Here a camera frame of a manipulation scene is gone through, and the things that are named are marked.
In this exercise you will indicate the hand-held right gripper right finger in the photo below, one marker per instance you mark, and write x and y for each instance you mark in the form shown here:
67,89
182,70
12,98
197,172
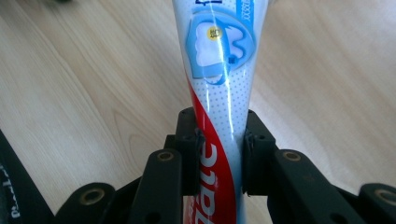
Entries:
258,149

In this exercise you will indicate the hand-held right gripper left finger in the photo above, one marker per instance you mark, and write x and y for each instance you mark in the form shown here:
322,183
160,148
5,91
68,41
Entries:
186,146

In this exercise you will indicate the white red blue toothpaste tube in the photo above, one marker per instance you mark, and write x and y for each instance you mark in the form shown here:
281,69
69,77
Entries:
218,77

